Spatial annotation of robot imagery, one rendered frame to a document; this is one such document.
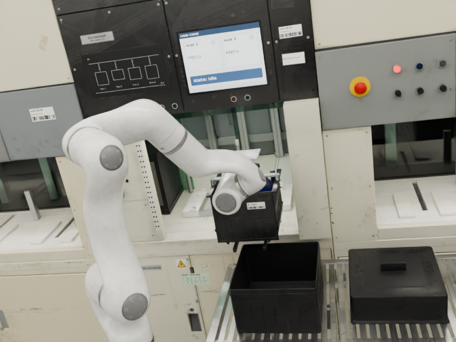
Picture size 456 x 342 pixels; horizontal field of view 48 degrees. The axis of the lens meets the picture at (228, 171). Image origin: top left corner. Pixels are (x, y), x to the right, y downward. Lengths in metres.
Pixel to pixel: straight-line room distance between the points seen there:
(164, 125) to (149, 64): 0.60
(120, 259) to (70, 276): 1.10
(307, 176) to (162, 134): 0.71
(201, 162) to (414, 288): 0.78
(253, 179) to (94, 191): 0.46
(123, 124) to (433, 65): 1.03
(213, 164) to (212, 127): 1.40
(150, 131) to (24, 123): 0.94
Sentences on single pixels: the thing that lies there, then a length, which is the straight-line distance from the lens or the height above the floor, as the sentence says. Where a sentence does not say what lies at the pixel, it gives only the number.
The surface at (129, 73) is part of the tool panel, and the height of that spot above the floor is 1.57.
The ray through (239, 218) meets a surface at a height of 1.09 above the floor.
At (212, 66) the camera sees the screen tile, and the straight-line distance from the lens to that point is 1.81.
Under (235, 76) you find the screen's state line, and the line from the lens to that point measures 1.80.
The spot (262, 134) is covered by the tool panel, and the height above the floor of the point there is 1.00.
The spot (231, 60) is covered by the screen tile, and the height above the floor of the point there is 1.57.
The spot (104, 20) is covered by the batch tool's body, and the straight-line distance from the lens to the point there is 1.89.
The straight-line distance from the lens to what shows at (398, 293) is 1.69.
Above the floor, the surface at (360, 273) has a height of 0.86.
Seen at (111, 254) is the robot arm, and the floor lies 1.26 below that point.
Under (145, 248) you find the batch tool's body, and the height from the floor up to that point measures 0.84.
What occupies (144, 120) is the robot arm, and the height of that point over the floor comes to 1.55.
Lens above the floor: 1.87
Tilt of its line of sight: 22 degrees down
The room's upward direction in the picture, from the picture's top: 10 degrees counter-clockwise
